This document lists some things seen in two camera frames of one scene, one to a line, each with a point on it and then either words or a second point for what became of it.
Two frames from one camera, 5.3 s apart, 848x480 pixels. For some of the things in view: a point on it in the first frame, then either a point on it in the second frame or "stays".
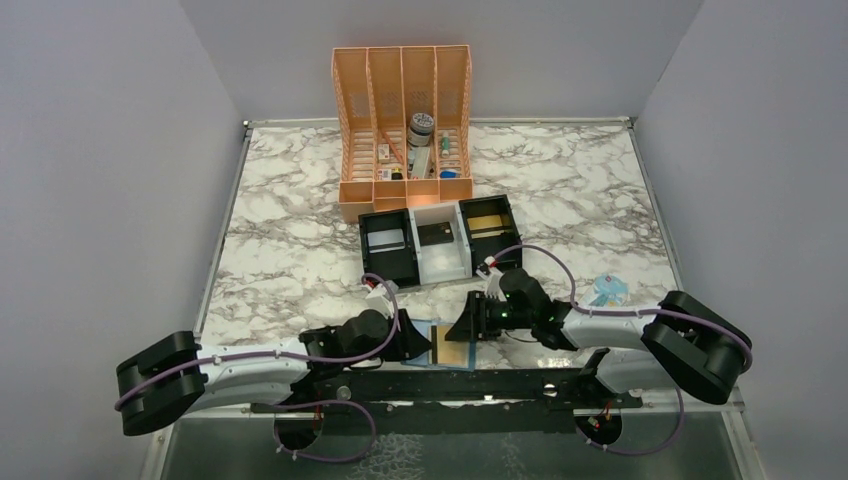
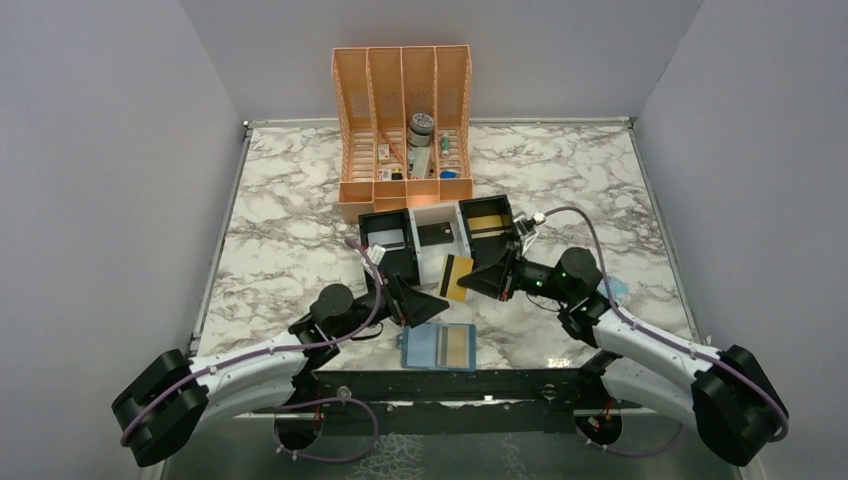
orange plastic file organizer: [403, 126] stays
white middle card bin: [441, 240] stays
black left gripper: [408, 341] -> [410, 307]
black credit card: [435, 233] stays
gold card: [451, 352] -> [456, 266]
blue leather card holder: [429, 328] stays
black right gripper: [474, 324] -> [495, 278]
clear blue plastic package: [610, 291] stays
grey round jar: [420, 129] stays
